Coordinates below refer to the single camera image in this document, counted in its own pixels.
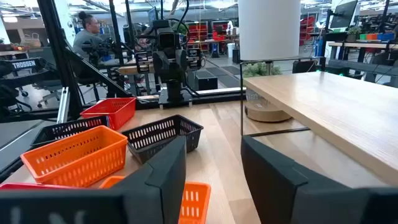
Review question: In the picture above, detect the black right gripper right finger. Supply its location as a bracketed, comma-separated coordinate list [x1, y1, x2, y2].
[241, 135, 398, 224]

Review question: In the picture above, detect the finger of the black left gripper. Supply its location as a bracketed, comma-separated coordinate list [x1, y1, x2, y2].
[135, 50, 150, 75]
[187, 47, 203, 72]

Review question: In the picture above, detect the orange plastic slotted basket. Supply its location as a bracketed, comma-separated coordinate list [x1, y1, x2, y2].
[20, 125, 129, 189]
[98, 175, 212, 224]

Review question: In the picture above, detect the blue storage bin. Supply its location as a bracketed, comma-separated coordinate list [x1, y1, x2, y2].
[377, 32, 396, 42]

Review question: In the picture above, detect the wooden shelf black metal frame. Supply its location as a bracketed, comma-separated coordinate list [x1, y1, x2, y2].
[238, 57, 398, 187]

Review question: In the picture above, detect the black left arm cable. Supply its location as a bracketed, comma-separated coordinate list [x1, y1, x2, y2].
[175, 0, 191, 43]

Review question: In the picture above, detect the green desk plant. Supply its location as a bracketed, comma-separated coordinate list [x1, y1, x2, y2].
[346, 26, 362, 42]

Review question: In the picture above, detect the person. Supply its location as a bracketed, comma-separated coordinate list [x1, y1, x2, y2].
[71, 11, 106, 62]

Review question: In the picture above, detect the black computer monitor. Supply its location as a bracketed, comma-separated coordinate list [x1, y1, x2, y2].
[328, 0, 359, 30]

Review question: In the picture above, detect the silver aluminium bracket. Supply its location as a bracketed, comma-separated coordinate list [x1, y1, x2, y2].
[57, 86, 72, 124]

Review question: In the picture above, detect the white shade lamp wooden base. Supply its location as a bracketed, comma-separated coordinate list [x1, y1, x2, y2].
[238, 0, 302, 123]

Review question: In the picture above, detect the black plastic slotted basket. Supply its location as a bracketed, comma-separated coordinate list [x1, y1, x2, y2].
[121, 114, 205, 165]
[30, 115, 110, 147]

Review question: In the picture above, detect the black box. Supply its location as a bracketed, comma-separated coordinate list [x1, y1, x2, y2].
[195, 75, 219, 91]

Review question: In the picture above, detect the small green potted plant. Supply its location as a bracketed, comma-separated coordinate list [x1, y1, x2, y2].
[242, 61, 283, 78]

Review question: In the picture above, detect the red plastic slotted basket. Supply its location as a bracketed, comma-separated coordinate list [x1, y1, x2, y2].
[80, 97, 137, 131]
[0, 182, 80, 191]

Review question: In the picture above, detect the red storage rack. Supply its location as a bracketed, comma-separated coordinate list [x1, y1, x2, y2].
[185, 21, 210, 52]
[299, 15, 317, 47]
[210, 20, 230, 42]

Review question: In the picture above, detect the black aluminium rig frame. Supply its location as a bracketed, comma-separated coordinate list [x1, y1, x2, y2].
[0, 0, 248, 125]

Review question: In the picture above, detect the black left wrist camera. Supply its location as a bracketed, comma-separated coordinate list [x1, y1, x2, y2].
[152, 19, 178, 51]

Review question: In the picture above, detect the woven wicker basket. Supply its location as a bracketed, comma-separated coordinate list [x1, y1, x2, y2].
[20, 32, 42, 48]

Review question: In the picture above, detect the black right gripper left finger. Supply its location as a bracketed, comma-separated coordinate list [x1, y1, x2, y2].
[0, 135, 187, 224]

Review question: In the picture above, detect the grey office chair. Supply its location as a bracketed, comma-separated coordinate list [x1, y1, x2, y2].
[36, 79, 65, 109]

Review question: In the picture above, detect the background wooden desk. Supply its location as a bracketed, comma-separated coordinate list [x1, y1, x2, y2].
[328, 40, 398, 62]

